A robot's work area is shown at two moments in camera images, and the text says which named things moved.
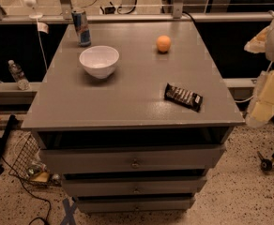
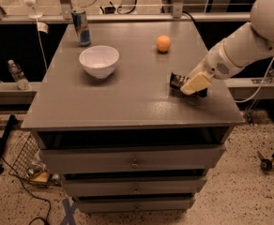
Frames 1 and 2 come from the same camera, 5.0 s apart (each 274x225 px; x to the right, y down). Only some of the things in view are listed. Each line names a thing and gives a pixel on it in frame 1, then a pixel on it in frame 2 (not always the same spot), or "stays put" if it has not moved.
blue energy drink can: [82, 28] stays put
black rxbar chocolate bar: [182, 97] → [177, 81]
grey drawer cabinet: [131, 123] stays put
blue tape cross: [69, 212] stays put
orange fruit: [163, 43] stays put
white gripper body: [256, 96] → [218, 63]
